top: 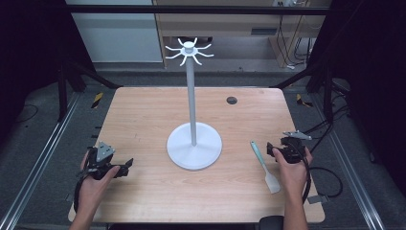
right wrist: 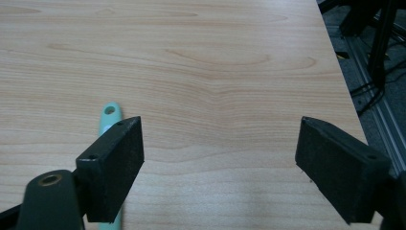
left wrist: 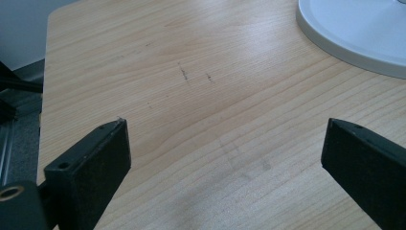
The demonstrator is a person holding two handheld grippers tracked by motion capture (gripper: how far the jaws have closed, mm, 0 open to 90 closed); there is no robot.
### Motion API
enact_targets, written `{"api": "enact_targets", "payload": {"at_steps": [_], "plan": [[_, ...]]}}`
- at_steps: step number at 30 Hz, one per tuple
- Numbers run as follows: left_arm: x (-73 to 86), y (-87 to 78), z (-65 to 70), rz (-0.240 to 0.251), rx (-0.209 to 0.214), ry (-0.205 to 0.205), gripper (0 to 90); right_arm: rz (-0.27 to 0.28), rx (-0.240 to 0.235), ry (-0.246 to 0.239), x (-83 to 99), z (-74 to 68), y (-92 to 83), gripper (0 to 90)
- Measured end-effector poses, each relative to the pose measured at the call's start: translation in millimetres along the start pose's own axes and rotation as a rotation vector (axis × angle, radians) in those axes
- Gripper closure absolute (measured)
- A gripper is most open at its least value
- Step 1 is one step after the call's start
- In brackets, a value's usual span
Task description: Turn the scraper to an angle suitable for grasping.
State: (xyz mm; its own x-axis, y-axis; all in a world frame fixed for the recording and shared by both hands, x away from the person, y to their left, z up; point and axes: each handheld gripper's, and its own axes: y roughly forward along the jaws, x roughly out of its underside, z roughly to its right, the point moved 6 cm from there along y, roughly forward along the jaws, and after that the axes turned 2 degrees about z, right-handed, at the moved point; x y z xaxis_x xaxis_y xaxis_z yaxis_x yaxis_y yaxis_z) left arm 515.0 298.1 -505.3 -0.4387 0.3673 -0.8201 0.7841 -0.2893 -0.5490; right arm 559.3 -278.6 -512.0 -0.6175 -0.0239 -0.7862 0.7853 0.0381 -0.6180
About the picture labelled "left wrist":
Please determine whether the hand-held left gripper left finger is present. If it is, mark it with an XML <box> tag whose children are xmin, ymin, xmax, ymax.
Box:
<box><xmin>43</xmin><ymin>117</ymin><xmax>132</xmax><ymax>230</ymax></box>

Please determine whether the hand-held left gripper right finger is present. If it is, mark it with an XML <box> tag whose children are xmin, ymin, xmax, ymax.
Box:
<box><xmin>320</xmin><ymin>117</ymin><xmax>406</xmax><ymax>230</ymax></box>

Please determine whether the black metal stand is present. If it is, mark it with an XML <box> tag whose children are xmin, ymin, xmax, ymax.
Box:
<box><xmin>0</xmin><ymin>60</ymin><xmax>44</xmax><ymax>124</ymax></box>

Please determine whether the white round plate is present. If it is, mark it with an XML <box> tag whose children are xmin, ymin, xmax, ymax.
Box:
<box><xmin>295</xmin><ymin>0</ymin><xmax>406</xmax><ymax>80</ymax></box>

